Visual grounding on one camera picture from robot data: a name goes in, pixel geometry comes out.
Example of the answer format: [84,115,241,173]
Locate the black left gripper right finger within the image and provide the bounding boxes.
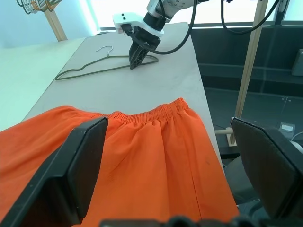
[230,116,303,219]

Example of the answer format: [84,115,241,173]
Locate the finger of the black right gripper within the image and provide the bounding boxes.
[129,42,143,70]
[137,45,152,69]

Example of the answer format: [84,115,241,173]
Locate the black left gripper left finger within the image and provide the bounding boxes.
[0,116,109,227]

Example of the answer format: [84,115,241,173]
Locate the olive wire hanger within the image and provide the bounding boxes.
[54,45,159,81]

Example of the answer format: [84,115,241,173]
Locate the orange shorts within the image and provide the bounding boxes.
[0,97,240,227]

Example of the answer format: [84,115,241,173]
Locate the small grey floor plate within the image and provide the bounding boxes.
[278,122,297,137]

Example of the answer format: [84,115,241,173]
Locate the wooden rack foot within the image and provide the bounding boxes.
[216,127,237,147]

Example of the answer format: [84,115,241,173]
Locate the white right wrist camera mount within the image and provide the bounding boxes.
[112,13,165,36]

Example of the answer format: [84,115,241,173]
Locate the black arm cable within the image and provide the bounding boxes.
[221,0,280,35]

